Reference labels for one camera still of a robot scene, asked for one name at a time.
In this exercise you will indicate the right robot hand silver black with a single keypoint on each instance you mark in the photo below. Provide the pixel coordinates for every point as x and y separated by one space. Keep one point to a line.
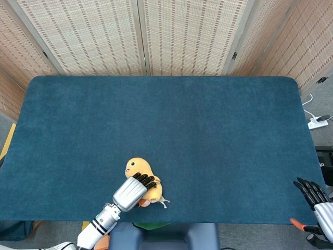
323 216

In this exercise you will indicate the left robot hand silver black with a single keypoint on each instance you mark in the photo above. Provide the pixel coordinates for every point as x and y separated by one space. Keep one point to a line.
128 195

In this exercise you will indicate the yellow plush duck toy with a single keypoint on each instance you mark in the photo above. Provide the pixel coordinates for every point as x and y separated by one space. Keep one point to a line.
139 165

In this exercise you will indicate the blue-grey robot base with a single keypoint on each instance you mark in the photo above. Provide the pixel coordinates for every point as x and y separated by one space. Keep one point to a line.
166 238

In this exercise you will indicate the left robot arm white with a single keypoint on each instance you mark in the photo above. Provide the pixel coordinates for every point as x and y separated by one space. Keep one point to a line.
89 234

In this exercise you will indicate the green object under table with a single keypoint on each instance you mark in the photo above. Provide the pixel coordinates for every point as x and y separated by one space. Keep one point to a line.
151 225

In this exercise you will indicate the black equipment box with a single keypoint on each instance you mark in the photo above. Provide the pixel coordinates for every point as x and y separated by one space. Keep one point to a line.
325 161

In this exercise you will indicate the orange block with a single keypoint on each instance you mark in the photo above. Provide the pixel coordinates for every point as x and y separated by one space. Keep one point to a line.
102 243

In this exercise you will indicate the blue table cloth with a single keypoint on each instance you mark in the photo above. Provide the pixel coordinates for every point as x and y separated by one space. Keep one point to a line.
156 125

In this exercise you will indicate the white power strip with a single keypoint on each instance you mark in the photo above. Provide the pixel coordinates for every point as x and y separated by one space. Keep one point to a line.
313 125

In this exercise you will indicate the black power plug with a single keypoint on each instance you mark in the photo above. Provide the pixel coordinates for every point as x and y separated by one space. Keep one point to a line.
323 118

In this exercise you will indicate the black screen hinge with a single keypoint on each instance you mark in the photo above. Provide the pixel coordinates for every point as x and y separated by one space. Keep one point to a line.
45 54
322 80
234 55

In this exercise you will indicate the woven folding screen panel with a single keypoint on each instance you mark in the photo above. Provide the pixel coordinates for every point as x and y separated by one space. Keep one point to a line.
15 49
286 44
86 36
187 36

